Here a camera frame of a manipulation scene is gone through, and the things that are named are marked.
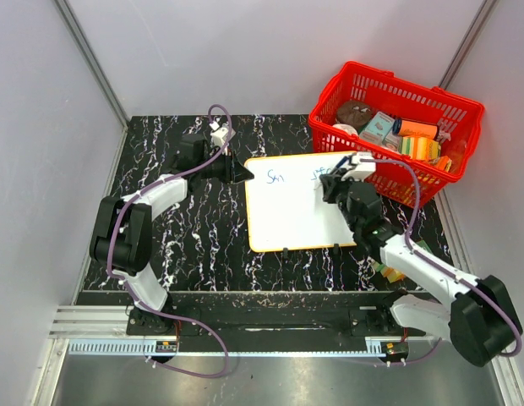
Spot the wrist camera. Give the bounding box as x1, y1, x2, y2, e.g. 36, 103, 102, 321
341, 151, 376, 182
210, 122, 236, 148

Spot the white round lid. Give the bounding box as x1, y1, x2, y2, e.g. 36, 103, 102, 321
333, 123, 358, 136

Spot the red plastic shopping basket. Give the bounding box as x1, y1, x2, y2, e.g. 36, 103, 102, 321
308, 62, 485, 206

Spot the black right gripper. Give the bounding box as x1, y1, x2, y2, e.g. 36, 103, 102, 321
321, 168, 363, 233

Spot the orange blue can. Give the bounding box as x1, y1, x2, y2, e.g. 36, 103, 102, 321
392, 118, 439, 140

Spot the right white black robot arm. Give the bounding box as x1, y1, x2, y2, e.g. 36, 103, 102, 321
319, 169, 523, 367

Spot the white slotted cable duct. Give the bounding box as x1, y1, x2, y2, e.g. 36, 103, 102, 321
68, 336, 401, 358

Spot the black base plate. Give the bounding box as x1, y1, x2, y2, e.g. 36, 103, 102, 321
126, 291, 426, 339

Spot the small orange box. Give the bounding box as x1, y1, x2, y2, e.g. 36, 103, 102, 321
429, 156, 453, 173

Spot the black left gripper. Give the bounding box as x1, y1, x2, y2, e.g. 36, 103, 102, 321
198, 147, 254, 187

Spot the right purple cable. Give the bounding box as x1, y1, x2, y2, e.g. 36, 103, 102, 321
363, 158, 524, 367

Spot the yellow green sponge pack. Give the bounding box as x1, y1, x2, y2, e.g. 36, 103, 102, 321
401, 137, 441, 162

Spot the brown round package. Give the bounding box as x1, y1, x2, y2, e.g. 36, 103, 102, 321
336, 100, 374, 128

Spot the orange sponge package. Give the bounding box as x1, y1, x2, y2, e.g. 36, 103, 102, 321
371, 235, 428, 283

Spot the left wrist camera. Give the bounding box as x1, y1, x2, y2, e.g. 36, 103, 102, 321
210, 122, 236, 148

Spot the white blue whiteboard marker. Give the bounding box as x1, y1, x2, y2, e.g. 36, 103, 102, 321
314, 156, 349, 189

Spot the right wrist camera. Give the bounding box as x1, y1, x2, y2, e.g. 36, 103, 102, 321
341, 151, 376, 182

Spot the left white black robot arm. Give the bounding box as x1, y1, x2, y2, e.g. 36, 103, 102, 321
90, 129, 254, 335

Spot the yellow framed whiteboard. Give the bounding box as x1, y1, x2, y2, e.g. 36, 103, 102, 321
244, 152, 355, 253

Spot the teal white box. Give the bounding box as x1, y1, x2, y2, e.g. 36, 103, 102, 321
359, 112, 395, 145

